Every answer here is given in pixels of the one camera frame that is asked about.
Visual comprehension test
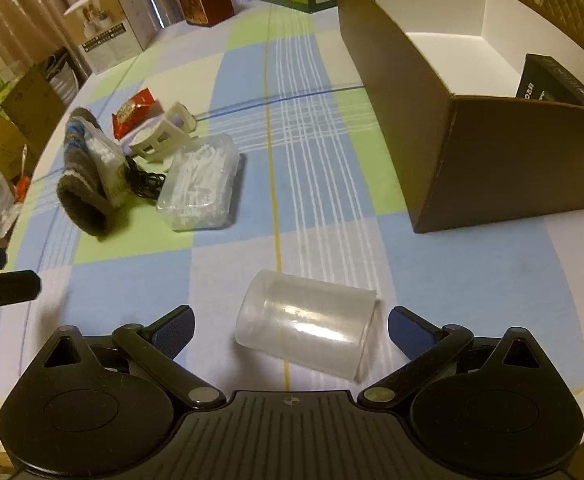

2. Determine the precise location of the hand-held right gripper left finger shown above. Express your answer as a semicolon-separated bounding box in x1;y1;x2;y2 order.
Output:
32;305;227;409

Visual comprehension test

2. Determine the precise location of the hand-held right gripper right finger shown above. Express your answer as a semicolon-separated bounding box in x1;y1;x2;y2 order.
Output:
361;306;556;405

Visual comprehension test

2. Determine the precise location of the clear plastic bottle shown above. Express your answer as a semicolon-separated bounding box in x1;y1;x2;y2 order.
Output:
235;269;383;384

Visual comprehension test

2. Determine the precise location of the knitted striped sock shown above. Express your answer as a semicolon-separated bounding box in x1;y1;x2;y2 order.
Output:
56;107;129;237

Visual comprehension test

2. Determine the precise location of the clear box of floss picks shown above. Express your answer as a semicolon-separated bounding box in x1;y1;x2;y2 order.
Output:
156;133;246;232

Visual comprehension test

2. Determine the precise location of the black cable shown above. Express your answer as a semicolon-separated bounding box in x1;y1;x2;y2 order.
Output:
125;156;167;207

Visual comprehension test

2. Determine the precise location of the bag of cotton swabs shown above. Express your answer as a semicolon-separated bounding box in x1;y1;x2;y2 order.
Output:
90;129;129;207

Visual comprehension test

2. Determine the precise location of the cream plastic holder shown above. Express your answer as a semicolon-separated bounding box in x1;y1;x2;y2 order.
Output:
129;102;199;166

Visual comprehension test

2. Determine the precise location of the brown cardboard box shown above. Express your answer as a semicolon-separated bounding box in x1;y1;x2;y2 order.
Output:
332;0;584;234

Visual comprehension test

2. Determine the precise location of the plaid bed sheet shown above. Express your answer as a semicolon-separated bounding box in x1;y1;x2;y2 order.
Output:
0;0;584;480

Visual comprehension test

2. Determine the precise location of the dark striped bag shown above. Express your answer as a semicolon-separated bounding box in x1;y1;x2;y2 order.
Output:
41;47;81;104

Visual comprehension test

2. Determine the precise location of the red snack packet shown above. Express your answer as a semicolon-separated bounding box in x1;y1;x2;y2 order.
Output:
112;88;161;139

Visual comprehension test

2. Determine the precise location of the white gift carton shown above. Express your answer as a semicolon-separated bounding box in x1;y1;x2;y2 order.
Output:
63;0;161;74

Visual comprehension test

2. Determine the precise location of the black product box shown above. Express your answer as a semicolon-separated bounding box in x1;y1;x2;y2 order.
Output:
516;53;584;111

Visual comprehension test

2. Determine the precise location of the orange handled tool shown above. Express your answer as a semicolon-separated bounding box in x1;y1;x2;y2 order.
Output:
15;145;30;203

